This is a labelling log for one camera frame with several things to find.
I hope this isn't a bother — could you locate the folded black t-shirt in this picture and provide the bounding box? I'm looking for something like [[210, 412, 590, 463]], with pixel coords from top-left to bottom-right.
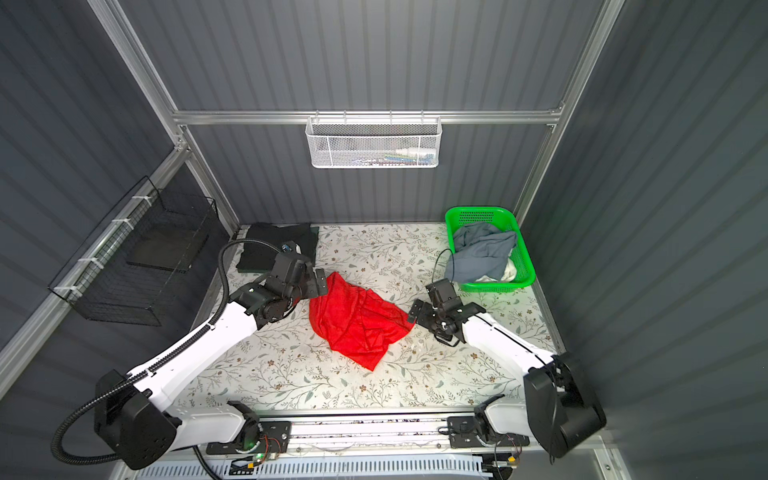
[[235, 222, 320, 275]]

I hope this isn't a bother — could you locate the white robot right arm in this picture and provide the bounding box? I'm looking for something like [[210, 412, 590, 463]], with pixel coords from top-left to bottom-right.
[[408, 279, 607, 459]]

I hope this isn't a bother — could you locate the green plastic laundry basket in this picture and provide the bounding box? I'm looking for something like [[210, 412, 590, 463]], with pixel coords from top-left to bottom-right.
[[443, 206, 536, 293]]

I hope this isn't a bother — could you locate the white wire mesh basket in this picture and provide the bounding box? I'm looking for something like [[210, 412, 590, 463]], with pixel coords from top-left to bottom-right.
[[305, 115, 443, 169]]

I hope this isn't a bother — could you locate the black wire basket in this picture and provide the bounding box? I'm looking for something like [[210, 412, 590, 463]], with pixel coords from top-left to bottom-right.
[[48, 181, 219, 327]]

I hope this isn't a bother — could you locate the red t-shirt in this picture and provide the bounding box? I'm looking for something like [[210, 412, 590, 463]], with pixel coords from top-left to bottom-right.
[[309, 272, 414, 371]]

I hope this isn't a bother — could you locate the white spray bottle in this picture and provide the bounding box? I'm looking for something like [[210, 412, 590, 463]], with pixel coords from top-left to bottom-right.
[[384, 147, 437, 165]]

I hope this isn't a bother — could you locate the grey t-shirt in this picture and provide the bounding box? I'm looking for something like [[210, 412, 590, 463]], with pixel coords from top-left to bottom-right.
[[444, 222, 518, 284]]

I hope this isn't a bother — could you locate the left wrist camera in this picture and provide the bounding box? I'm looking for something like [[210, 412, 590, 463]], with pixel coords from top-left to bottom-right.
[[280, 241, 301, 254]]

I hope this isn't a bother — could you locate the white slotted cable duct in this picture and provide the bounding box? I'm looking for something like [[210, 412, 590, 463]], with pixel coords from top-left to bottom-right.
[[136, 455, 499, 480]]

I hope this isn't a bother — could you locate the white garment in basket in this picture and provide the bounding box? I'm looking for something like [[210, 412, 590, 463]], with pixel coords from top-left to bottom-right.
[[498, 259, 517, 283]]

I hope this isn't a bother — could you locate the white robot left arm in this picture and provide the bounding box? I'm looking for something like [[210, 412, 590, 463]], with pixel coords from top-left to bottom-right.
[[94, 252, 328, 470]]

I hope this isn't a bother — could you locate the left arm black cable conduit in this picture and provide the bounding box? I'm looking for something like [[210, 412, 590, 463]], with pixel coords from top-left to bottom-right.
[[49, 238, 283, 467]]

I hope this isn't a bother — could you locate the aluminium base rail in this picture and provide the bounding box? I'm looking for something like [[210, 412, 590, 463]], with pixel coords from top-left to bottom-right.
[[119, 410, 601, 457]]

